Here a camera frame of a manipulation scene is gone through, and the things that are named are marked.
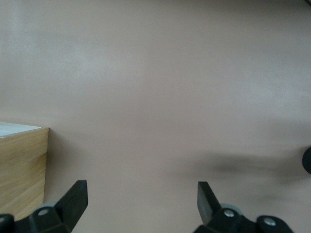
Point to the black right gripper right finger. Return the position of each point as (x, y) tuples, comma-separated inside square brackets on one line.
[(211, 216)]

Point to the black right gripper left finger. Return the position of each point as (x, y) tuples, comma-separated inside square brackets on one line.
[(68, 208)]

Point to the black cylindrical object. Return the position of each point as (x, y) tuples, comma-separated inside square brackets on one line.
[(307, 160)]

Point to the oak wooden drawer cabinet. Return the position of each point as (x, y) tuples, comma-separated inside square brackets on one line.
[(22, 174)]

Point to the brown table cover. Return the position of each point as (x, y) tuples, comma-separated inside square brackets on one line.
[(155, 97)]

